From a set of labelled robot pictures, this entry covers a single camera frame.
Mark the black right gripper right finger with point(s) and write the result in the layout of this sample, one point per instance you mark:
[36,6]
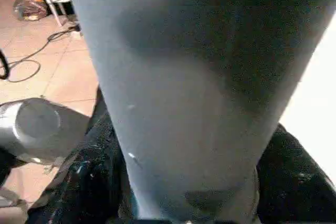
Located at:
[299,182]

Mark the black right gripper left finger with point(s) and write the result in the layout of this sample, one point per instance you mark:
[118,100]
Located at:
[89,182]

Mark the white plastic table top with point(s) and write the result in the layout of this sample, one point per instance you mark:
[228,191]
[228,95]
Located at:
[317,103]

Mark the white plastic table leg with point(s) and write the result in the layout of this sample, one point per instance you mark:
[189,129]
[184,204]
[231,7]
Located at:
[210,77]

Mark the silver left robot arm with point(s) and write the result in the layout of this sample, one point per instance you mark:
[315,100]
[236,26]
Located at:
[37,127]

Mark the crumpled plastic bag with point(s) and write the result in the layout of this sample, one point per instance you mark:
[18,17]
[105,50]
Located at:
[30,6]

